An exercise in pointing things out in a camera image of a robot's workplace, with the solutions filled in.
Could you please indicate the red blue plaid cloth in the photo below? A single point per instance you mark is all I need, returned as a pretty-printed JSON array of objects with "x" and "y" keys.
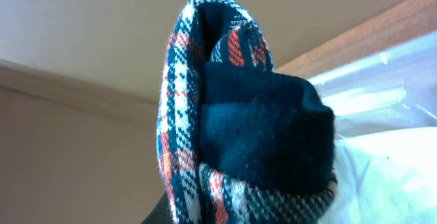
[{"x": 237, "y": 142}]

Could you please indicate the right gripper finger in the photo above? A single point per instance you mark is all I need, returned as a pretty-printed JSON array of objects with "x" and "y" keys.
[{"x": 160, "y": 213}]

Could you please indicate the clear plastic storage container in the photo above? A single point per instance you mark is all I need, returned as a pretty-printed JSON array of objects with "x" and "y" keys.
[{"x": 389, "y": 90}]

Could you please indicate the cream cloth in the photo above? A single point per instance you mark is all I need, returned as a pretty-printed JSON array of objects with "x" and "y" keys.
[{"x": 386, "y": 177}]

